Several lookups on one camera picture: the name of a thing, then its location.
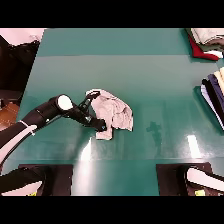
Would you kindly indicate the white T-shirt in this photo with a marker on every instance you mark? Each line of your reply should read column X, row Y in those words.
column 115, row 111

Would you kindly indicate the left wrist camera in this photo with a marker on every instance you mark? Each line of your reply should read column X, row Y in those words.
column 87, row 101

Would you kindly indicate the navy garment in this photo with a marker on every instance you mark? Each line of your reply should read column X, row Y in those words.
column 216, row 87

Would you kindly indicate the white garment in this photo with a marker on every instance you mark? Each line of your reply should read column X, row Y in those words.
column 208, row 35

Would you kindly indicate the pale yellow garment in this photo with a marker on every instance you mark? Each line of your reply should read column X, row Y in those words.
column 220, row 78

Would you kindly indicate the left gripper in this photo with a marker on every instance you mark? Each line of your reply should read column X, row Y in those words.
column 97, row 125

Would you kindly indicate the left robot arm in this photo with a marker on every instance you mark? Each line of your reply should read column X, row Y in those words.
column 46, row 111

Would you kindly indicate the red garment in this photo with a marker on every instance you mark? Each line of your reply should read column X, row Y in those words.
column 199, row 51

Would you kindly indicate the black garment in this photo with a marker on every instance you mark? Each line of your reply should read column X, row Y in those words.
column 212, row 96

